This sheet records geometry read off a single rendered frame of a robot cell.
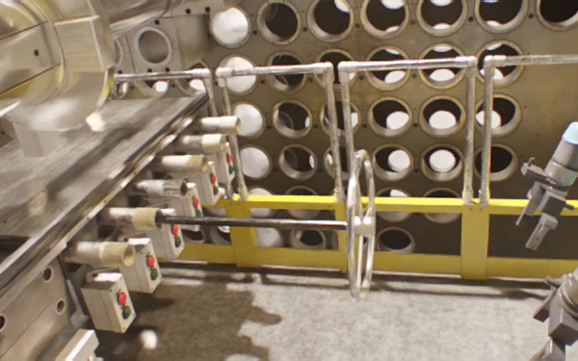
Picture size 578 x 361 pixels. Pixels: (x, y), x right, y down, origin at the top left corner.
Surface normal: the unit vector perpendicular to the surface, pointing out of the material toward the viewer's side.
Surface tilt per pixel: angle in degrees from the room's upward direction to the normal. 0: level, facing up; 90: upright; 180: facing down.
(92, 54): 90
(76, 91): 90
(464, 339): 0
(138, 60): 90
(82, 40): 90
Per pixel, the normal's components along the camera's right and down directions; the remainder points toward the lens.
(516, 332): -0.12, -0.88
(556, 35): -0.25, 0.47
